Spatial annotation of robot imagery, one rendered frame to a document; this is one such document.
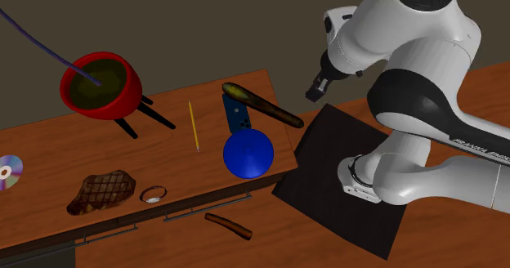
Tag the shiny compact disc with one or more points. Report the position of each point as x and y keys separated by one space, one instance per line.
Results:
x=12 y=167

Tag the long brown green club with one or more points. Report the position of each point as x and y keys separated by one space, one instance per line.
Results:
x=263 y=105

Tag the yellow pencil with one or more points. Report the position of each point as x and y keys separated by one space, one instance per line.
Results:
x=194 y=127

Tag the grilled brown steak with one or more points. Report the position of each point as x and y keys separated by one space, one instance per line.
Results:
x=101 y=191

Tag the blue smartphone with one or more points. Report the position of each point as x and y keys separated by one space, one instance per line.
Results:
x=236 y=114

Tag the short brown stick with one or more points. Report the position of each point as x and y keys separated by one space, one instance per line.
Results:
x=229 y=225

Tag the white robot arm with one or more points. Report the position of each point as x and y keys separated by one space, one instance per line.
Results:
x=418 y=48

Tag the purple curved stalk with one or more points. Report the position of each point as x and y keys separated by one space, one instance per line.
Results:
x=47 y=50

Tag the red pot on black legs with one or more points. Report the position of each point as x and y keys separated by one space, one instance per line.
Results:
x=125 y=96

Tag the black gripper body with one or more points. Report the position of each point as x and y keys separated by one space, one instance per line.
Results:
x=329 y=69

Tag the brown wooden desk with drawers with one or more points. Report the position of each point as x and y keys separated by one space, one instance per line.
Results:
x=59 y=147

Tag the black robot stand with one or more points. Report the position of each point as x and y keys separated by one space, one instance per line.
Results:
x=318 y=167

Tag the silver wristwatch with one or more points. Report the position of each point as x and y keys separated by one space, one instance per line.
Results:
x=153 y=199

